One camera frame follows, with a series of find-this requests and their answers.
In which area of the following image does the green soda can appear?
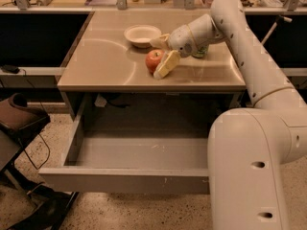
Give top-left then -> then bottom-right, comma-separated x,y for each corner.
193,45 -> 209,58

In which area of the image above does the black power adapter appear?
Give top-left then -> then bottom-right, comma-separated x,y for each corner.
0,65 -> 20,74

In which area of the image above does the white bowl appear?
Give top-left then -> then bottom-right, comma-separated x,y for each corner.
124,25 -> 161,49

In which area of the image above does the grey cabinet with tan top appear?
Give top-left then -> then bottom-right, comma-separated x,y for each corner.
58,9 -> 246,115

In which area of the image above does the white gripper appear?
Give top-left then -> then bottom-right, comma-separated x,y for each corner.
150,14 -> 224,80

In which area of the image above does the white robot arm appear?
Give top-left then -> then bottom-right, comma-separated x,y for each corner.
151,0 -> 307,230

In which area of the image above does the red apple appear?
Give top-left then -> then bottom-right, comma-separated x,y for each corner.
145,49 -> 164,74

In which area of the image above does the dark brown chair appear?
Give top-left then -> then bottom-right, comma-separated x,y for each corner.
0,93 -> 78,230

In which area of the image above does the grey open top drawer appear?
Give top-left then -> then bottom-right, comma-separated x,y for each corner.
39,94 -> 210,195

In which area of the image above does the white stick with black stand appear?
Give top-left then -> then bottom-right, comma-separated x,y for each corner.
261,15 -> 293,45

